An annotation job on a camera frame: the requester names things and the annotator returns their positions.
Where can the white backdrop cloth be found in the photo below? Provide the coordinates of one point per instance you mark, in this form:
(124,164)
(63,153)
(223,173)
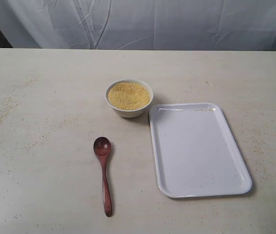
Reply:
(140,24)

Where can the dark brown wooden spoon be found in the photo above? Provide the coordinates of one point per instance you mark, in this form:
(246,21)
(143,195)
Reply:
(102,150)

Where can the yellow-brown granular grain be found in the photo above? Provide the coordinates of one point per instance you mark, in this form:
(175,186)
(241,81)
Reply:
(128,96)

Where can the white ceramic bowl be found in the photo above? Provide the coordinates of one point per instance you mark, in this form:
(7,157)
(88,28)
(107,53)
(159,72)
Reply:
(131,113)

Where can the white rectangular plastic tray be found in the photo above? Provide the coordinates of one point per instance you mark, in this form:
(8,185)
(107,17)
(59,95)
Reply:
(195,152)

